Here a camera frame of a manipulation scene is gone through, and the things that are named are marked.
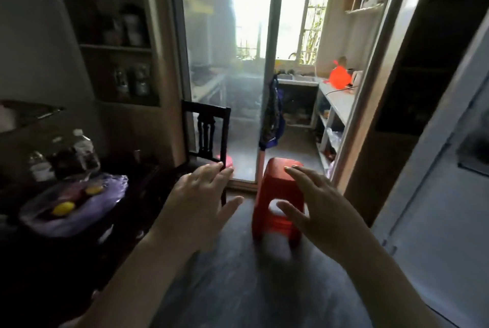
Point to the person's left hand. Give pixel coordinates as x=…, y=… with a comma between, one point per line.
x=191, y=209

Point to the person's right hand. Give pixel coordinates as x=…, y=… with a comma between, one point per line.
x=332, y=220

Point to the purple plastic bag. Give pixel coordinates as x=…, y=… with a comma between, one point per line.
x=95, y=209

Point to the orange fruit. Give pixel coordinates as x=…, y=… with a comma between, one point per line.
x=94, y=188

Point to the yellow lemon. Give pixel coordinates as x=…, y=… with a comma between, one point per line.
x=63, y=208

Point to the person's left forearm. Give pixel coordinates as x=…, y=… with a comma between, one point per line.
x=133, y=285

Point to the person's right forearm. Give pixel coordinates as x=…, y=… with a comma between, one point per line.
x=389, y=285

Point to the small red plastic stool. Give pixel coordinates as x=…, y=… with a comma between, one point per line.
x=225, y=161

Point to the beige wooden shelf cabinet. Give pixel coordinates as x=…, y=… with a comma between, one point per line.
x=382, y=148

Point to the white kitchen counter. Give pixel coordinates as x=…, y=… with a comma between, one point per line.
x=340, y=102

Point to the white capped water bottle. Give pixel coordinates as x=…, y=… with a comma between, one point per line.
x=86, y=154

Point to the dark blue hanging cloth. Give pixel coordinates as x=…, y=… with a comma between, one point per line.
x=272, y=117

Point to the wooden display cabinet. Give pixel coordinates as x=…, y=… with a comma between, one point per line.
x=164, y=72

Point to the dark wooden table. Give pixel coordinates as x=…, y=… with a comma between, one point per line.
x=57, y=263

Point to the white electric kettle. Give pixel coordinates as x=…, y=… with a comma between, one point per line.
x=357, y=78

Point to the green capped water bottle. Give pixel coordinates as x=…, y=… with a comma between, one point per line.
x=41, y=169

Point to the yellow detergent bottle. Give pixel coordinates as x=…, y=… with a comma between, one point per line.
x=279, y=64

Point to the barred window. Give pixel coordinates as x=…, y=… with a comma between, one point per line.
x=302, y=14

